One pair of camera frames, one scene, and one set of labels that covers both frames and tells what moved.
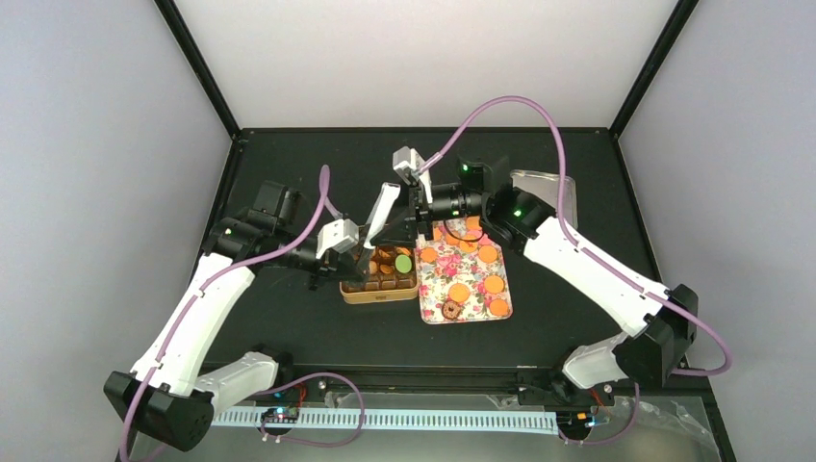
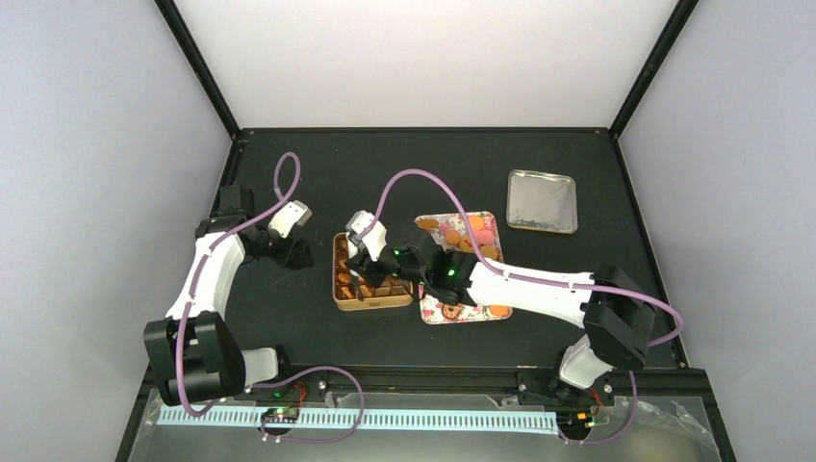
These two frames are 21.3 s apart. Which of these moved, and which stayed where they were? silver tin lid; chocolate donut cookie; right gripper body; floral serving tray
Moved: right gripper body
Stayed: chocolate donut cookie; silver tin lid; floral serving tray
